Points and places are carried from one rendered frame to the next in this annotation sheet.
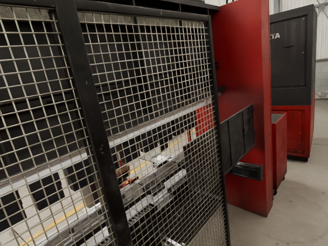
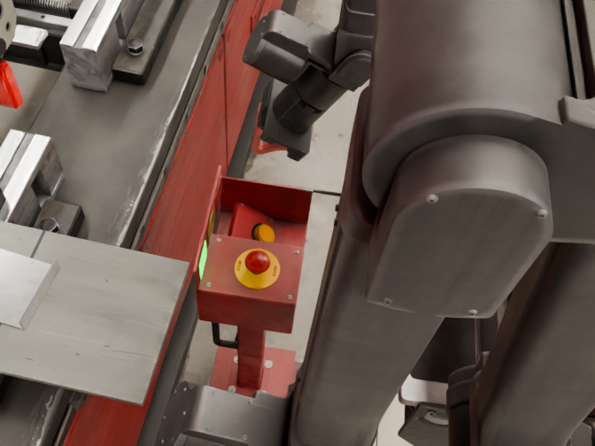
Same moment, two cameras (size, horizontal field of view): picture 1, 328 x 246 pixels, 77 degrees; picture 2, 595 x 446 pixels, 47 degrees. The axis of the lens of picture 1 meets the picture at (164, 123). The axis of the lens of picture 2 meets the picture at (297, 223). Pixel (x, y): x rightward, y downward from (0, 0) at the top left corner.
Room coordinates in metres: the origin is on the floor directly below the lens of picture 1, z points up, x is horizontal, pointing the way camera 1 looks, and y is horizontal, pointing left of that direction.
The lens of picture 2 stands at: (2.27, 0.15, 1.74)
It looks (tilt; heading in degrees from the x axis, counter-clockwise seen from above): 58 degrees down; 141
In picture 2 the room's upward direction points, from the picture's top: 8 degrees clockwise
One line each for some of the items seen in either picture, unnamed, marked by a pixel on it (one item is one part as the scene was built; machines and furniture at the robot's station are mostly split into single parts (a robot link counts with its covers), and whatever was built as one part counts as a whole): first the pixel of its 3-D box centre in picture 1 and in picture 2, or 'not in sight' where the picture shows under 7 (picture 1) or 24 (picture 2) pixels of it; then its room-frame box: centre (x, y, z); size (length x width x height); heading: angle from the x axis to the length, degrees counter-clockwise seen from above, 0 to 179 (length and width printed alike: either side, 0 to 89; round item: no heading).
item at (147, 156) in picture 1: (154, 156); (58, 305); (1.86, 0.14, 1.00); 0.26 x 0.18 x 0.01; 45
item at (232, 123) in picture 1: (227, 145); not in sight; (1.57, -0.49, 1.12); 1.13 x 0.02 x 0.44; 135
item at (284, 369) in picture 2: not in sight; (261, 387); (1.82, 0.48, 0.06); 0.25 x 0.20 x 0.12; 50
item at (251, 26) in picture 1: (229, 115); not in sight; (2.33, -0.77, 1.15); 0.85 x 0.25 x 2.30; 45
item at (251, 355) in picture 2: not in sight; (251, 334); (1.80, 0.45, 0.39); 0.05 x 0.05 x 0.54; 50
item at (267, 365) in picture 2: not in sight; (250, 376); (1.80, 0.45, 0.13); 0.10 x 0.10 x 0.01; 50
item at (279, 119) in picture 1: (261, 151); not in sight; (2.58, -1.26, 0.50); 0.50 x 0.50 x 1.00; 45
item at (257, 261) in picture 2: not in sight; (257, 265); (1.84, 0.43, 0.79); 0.04 x 0.04 x 0.04
